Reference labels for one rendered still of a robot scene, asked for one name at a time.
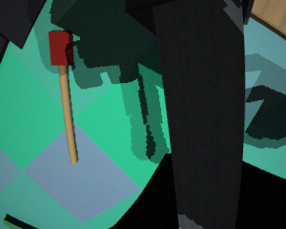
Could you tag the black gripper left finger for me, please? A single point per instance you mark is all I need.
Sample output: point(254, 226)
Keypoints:
point(156, 207)

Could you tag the black spatula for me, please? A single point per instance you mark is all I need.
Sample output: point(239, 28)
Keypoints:
point(16, 21)

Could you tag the wooden board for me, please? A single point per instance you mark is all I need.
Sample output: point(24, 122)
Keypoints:
point(271, 14)

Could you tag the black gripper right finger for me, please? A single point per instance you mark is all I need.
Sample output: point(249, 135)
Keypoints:
point(261, 200)

